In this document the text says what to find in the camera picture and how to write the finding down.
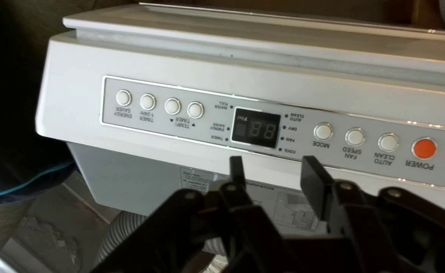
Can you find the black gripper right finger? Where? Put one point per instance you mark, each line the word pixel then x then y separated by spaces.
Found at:
pixel 347 213

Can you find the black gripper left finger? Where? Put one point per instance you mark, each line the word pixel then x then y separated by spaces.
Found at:
pixel 253 241

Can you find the white portable air conditioner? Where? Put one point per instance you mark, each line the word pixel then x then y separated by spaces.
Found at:
pixel 159 97

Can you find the dark navy blanket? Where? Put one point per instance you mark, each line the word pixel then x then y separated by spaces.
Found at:
pixel 31 164

